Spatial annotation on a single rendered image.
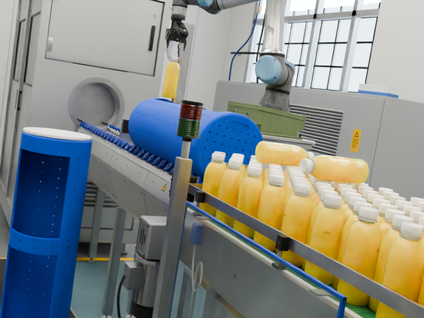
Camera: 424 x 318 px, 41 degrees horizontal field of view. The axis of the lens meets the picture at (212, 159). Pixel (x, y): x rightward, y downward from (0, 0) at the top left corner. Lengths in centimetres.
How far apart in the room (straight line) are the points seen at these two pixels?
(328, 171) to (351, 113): 228
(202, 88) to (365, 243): 673
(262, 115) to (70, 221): 93
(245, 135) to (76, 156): 69
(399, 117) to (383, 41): 151
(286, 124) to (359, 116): 126
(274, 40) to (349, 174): 110
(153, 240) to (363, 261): 81
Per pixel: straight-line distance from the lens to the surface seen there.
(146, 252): 185
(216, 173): 184
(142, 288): 190
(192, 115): 156
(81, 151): 238
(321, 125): 405
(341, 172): 161
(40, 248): 242
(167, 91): 279
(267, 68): 254
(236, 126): 213
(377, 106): 369
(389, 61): 507
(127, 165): 287
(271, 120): 254
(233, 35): 789
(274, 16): 261
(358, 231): 123
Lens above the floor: 128
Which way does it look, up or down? 6 degrees down
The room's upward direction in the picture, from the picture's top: 9 degrees clockwise
